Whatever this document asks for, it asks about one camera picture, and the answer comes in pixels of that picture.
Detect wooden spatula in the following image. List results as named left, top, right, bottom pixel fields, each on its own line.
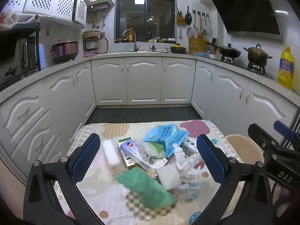
left=197, top=14, right=204, bottom=38

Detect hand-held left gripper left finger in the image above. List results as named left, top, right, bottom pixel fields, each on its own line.
left=23, top=133, right=104, bottom=225

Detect black wok with lid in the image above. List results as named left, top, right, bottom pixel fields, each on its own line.
left=205, top=43, right=242, bottom=59

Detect beige clay pot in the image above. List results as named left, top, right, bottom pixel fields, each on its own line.
left=83, top=29, right=104, bottom=38

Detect black pot rack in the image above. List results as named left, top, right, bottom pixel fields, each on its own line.
left=82, top=36, right=104, bottom=53

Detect square white foam block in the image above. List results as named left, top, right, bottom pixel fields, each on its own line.
left=156, top=163, right=180, bottom=190

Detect tall steel faucet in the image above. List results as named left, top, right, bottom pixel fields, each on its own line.
left=123, top=29, right=140, bottom=52

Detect beige plastic bin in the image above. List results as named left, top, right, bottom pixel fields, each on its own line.
left=225, top=134, right=265, bottom=169

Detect clear plastic bag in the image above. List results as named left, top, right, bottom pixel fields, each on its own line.
left=139, top=141, right=166, bottom=162

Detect clear printed wrapper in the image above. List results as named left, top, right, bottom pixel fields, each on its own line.
left=177, top=183, right=201, bottom=203

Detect long white foam block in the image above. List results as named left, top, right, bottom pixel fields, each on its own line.
left=102, top=139, right=122, bottom=169

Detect white tissue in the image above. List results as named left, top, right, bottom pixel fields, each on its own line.
left=173, top=143, right=207, bottom=183

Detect black pot yellow lid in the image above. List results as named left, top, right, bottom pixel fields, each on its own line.
left=170, top=43, right=187, bottom=54

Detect black range hood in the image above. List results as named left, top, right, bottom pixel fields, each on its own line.
left=209, top=0, right=282, bottom=37

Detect wooden cutting board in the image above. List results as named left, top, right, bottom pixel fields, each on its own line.
left=189, top=37, right=218, bottom=55

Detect plastic wrap roll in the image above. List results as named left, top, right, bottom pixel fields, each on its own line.
left=14, top=14, right=41, bottom=25

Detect steel slotted spatula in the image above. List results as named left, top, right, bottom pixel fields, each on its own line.
left=201, top=13, right=208, bottom=35

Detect black countertop oven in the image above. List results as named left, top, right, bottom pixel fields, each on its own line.
left=0, top=36, right=38, bottom=72

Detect bronze stockpot with lid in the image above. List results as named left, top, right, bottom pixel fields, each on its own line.
left=243, top=44, right=273, bottom=68

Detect dark ribbed floor mat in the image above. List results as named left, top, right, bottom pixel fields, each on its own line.
left=85, top=105, right=202, bottom=125

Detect maroon rice cooker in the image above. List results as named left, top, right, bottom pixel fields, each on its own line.
left=50, top=41, right=79, bottom=64

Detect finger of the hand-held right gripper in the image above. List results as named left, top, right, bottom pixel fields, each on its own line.
left=274, top=120, right=300, bottom=150
left=248, top=123, right=281, bottom=153

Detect blue snack packet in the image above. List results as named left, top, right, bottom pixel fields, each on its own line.
left=142, top=125, right=190, bottom=158

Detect printed pastel tablecloth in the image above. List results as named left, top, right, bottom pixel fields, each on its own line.
left=53, top=119, right=242, bottom=225

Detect blue white medicine box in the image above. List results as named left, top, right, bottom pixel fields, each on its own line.
left=120, top=142, right=169, bottom=169

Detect small steel faucet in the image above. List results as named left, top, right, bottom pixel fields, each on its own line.
left=148, top=31, right=157, bottom=51

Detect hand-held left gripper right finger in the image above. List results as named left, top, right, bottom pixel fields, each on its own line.
left=196, top=134, right=275, bottom=225

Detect yellow utensil holder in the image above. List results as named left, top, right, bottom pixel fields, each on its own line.
left=176, top=3, right=185, bottom=25

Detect red hose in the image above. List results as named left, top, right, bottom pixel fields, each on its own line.
left=101, top=37, right=109, bottom=54

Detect dark kitchen window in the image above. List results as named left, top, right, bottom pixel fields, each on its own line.
left=116, top=0, right=176, bottom=44

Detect green cloth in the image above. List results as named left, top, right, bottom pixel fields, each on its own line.
left=115, top=167, right=176, bottom=209

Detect white kitchen base cabinets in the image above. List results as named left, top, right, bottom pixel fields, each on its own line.
left=0, top=52, right=300, bottom=185

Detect yellow cooking oil bottle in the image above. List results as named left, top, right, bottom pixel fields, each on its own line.
left=278, top=46, right=294, bottom=89

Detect steel mesh strainer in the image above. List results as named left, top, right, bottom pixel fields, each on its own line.
left=204, top=14, right=214, bottom=40

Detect black hanging frying pan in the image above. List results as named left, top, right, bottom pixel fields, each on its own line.
left=185, top=6, right=193, bottom=25

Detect black gas hob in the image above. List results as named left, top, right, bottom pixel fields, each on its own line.
left=211, top=55, right=275, bottom=80

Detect white carton dark green edge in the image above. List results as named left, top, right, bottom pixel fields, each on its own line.
left=180, top=137, right=200, bottom=156

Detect green white medicine box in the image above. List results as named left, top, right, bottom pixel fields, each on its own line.
left=117, top=138, right=139, bottom=170

